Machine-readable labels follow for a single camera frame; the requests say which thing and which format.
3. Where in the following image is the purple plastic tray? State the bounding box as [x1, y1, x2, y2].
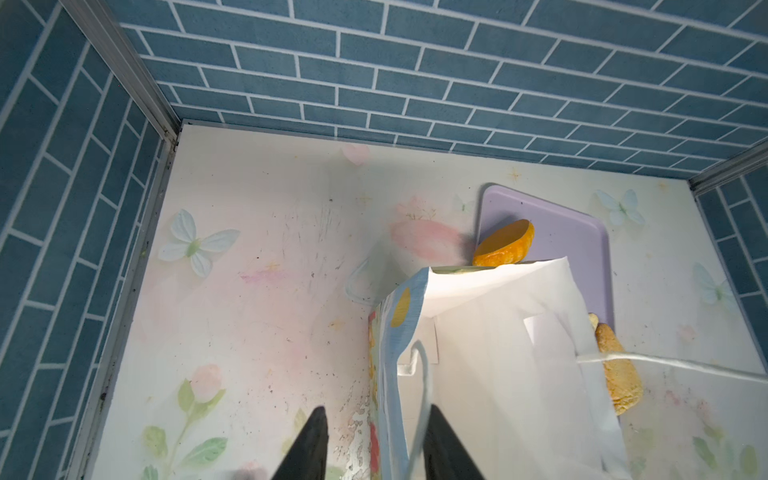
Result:
[476, 184, 615, 327]

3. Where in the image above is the long twisted fake bread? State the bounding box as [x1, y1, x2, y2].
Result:
[472, 219, 535, 267]

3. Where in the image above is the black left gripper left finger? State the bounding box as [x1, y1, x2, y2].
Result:
[272, 406, 329, 480]

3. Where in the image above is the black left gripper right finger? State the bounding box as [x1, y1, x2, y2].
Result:
[423, 405, 484, 480]

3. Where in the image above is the white green paper bag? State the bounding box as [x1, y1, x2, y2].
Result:
[345, 258, 767, 479]

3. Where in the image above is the braided fake bread loaf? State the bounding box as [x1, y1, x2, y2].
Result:
[588, 313, 643, 416]

